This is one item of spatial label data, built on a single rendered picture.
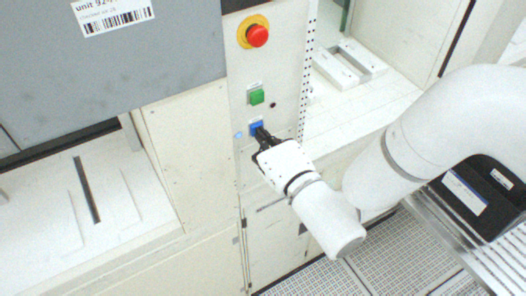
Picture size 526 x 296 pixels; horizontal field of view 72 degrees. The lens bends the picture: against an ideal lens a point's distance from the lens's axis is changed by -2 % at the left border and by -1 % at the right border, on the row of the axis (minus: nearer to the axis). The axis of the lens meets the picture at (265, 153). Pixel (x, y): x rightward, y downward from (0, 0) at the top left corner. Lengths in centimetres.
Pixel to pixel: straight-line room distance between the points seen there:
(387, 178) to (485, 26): 78
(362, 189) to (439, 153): 14
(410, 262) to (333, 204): 134
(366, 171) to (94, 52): 42
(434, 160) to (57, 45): 50
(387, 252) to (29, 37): 176
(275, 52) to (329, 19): 98
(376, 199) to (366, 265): 139
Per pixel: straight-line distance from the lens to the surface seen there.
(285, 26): 73
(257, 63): 74
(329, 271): 188
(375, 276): 192
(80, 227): 110
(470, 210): 121
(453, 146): 45
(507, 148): 44
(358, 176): 55
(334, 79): 133
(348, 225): 67
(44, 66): 60
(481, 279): 118
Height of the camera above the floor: 172
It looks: 50 degrees down
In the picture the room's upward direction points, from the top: straight up
